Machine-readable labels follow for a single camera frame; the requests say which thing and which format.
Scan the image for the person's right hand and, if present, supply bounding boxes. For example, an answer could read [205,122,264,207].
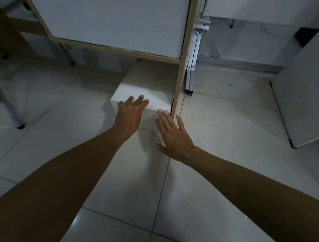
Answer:
[155,109,200,165]

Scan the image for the person's left hand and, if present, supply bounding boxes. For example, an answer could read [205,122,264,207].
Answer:
[114,95,149,134]

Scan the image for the brown wooden furniture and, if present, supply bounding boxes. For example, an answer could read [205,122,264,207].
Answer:
[0,7,48,60]

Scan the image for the person's right forearm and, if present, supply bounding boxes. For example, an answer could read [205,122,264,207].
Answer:
[188,147,319,242]

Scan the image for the folded grey metal legs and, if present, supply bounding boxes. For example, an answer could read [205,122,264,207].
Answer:
[184,0,212,97]

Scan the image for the person's left forearm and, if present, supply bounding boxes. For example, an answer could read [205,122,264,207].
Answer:
[0,125,136,242]

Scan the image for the white cabinet with black feet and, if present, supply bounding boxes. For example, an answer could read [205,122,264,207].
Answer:
[270,31,319,149]

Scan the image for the grey metal leg black foot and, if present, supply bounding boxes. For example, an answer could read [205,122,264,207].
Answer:
[57,43,76,66]

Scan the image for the white rectangular box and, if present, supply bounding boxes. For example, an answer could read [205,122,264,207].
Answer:
[110,59,178,133]

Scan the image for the white desk with wooden edging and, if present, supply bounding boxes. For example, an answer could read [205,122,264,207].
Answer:
[24,0,203,118]

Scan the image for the grey chair leg black foot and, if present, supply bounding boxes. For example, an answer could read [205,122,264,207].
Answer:
[0,86,26,130]

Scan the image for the white folding table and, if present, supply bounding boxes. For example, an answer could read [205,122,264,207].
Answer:
[196,0,319,74]

